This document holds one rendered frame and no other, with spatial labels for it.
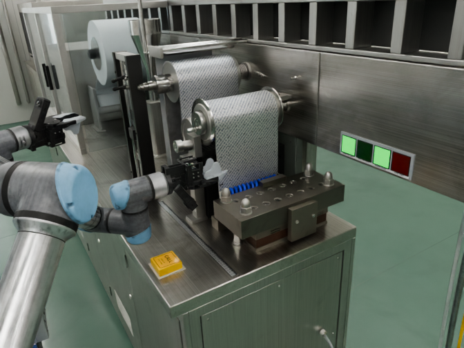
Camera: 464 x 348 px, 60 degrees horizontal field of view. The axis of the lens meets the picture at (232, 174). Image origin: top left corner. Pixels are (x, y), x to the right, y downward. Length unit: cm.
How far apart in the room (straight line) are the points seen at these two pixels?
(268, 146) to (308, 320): 60
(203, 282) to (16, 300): 50
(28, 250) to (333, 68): 92
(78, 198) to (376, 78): 79
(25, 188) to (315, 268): 87
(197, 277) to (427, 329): 154
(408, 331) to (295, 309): 110
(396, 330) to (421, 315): 19
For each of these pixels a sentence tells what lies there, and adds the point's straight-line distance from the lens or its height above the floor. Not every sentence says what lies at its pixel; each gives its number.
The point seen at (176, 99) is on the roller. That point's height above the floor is 128.
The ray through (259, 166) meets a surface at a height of 108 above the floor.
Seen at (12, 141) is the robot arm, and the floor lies 122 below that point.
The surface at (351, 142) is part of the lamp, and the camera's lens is 122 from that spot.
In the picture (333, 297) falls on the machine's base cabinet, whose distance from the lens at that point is 148.
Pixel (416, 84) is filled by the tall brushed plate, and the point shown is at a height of 139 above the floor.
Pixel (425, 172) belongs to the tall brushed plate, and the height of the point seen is 118.
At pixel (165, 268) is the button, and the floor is 92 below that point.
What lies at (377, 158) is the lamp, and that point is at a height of 118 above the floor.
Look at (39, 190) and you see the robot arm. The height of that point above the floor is 129.
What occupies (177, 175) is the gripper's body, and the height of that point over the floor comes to 113.
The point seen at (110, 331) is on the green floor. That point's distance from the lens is 239.
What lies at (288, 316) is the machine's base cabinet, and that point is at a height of 66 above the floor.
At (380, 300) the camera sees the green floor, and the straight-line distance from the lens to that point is 252.
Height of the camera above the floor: 160
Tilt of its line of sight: 24 degrees down
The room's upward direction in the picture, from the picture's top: 3 degrees counter-clockwise
